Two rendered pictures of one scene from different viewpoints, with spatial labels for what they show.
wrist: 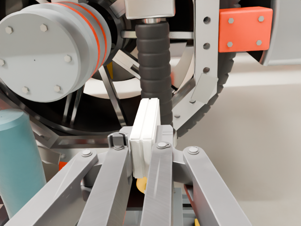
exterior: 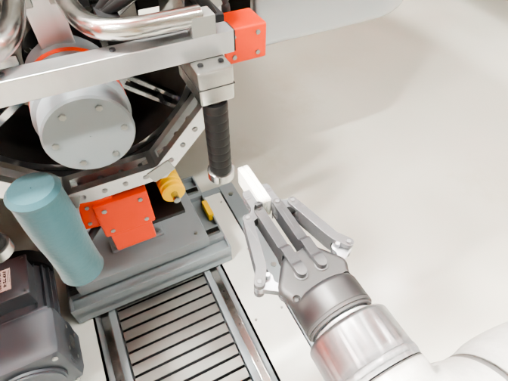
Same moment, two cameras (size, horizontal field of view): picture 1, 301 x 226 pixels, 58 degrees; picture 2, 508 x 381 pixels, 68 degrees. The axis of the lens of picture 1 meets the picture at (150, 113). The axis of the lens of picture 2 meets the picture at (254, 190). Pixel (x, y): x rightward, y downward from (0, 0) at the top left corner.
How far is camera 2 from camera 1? 0.35 m
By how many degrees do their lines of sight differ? 35
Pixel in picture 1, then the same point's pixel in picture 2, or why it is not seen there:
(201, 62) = not seen: hidden behind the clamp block
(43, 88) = (101, 156)
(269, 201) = (256, 157)
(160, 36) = (225, 112)
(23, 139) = (66, 201)
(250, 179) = (233, 140)
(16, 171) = (69, 232)
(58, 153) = (77, 196)
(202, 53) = not seen: hidden behind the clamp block
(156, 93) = (224, 147)
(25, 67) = (81, 144)
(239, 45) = (243, 56)
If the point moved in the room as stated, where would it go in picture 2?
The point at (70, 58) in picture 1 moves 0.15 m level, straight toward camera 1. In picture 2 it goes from (127, 126) to (196, 175)
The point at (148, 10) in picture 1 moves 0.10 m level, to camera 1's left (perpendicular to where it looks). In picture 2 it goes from (217, 98) to (146, 124)
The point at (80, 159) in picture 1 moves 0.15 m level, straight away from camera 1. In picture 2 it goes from (248, 221) to (164, 165)
